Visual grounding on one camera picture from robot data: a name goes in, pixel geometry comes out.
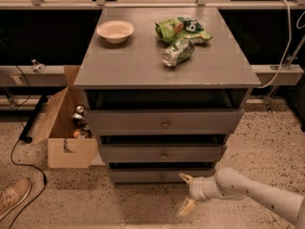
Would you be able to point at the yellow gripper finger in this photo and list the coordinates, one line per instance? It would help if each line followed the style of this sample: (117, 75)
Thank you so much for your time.
(188, 206)
(187, 178)

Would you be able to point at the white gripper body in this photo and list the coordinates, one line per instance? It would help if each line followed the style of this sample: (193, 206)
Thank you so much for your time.
(196, 188)

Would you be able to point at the grey bottom drawer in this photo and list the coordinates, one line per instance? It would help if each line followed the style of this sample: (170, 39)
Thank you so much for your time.
(155, 176)

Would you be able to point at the grey drawer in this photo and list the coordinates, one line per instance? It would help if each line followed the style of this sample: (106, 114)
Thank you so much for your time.
(203, 153)
(155, 176)
(164, 122)

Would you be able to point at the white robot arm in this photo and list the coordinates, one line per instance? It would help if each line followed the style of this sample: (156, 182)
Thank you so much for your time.
(227, 183)

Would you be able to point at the grey middle drawer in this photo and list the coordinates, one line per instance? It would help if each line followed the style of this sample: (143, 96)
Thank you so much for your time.
(203, 153)

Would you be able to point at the grey drawer cabinet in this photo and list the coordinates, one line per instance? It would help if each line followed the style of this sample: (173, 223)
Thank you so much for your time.
(132, 76)

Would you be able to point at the grey top drawer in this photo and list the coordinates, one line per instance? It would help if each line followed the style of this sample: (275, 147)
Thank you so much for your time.
(164, 122)

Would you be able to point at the orange ball in box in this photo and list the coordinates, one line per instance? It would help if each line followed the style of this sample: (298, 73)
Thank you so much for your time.
(76, 134)

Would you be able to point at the dark bottle in box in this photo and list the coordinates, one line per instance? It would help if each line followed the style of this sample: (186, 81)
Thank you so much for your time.
(78, 117)

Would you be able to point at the cardboard box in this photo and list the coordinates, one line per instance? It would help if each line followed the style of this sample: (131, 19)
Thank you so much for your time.
(57, 127)

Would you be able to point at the crushed green soda can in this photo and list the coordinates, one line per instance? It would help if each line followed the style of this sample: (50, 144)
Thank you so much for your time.
(180, 51)

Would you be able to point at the green chip bag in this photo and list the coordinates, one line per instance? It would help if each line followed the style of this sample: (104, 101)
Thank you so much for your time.
(181, 28)

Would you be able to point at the white bowl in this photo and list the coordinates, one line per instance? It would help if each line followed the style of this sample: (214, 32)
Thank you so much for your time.
(116, 31)

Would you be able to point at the black metal bar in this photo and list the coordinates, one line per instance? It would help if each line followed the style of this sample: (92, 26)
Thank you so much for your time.
(24, 134)

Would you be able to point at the tan sneaker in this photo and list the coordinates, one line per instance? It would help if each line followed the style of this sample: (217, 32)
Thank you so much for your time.
(13, 195)

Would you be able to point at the small clear object on ledge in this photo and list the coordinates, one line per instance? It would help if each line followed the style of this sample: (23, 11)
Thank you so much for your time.
(37, 67)

